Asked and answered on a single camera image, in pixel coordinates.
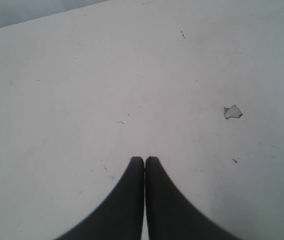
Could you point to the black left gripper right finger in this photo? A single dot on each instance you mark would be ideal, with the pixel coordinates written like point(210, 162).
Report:
point(170, 216)

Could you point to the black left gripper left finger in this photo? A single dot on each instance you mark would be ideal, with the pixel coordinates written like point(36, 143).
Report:
point(120, 215)

